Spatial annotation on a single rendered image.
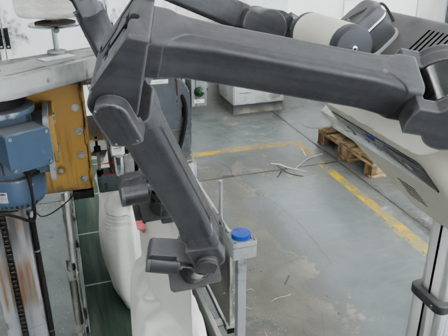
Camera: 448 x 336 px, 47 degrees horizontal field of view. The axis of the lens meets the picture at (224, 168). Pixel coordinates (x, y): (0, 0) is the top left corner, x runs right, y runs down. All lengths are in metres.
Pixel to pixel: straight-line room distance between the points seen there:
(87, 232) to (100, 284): 0.44
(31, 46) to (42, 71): 2.92
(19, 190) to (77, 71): 0.32
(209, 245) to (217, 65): 0.37
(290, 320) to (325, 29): 1.94
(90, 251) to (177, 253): 1.58
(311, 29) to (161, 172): 0.36
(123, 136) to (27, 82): 0.67
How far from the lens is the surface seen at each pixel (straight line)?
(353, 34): 0.83
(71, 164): 1.52
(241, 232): 1.62
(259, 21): 1.11
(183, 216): 0.79
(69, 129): 1.48
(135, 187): 1.15
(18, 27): 4.17
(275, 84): 0.58
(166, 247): 0.92
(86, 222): 2.71
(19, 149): 1.22
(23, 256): 1.72
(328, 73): 0.58
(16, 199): 1.33
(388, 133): 0.92
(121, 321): 2.06
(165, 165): 0.69
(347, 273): 2.98
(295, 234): 3.27
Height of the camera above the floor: 1.69
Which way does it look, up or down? 24 degrees down
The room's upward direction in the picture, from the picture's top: straight up
